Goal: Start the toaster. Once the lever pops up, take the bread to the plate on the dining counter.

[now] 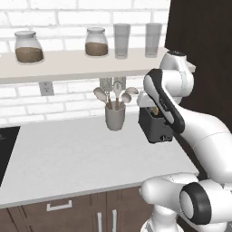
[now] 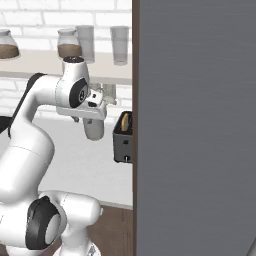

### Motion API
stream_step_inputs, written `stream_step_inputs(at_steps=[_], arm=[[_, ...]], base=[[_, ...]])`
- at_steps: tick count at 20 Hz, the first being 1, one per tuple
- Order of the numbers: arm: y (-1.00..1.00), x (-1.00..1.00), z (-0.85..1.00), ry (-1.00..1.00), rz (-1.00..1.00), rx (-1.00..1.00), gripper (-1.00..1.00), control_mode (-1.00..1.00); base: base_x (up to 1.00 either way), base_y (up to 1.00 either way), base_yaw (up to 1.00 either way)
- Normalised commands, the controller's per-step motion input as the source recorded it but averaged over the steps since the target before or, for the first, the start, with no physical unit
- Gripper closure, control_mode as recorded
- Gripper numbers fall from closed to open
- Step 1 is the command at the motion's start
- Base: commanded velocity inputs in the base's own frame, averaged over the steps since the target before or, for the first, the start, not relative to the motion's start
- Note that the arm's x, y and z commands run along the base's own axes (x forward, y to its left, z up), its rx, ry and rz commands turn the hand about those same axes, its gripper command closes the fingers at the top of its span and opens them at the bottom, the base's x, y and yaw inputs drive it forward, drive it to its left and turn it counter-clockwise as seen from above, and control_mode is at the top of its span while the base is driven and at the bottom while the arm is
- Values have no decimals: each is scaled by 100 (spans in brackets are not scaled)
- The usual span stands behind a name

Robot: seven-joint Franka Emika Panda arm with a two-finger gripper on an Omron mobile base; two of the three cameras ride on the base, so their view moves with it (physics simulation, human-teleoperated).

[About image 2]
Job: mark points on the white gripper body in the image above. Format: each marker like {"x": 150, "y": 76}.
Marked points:
{"x": 81, "y": 111}

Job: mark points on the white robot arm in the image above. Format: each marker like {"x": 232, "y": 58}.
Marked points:
{"x": 26, "y": 160}

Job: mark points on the bread slice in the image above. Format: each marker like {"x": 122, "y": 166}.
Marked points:
{"x": 124, "y": 122}

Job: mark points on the black toaster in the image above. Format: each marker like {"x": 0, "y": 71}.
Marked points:
{"x": 122, "y": 146}

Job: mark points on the black toaster lever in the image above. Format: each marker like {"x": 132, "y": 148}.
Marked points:
{"x": 126, "y": 158}

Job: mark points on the glass jar with brown contents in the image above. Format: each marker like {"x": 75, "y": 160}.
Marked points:
{"x": 69, "y": 45}
{"x": 6, "y": 45}

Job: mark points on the clear glass tumbler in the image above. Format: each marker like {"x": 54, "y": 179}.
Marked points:
{"x": 119, "y": 45}
{"x": 86, "y": 43}

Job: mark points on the tall grey cabinet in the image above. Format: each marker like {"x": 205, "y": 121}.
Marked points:
{"x": 196, "y": 133}

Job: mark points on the beige wall shelf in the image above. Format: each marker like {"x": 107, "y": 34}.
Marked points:
{"x": 33, "y": 66}

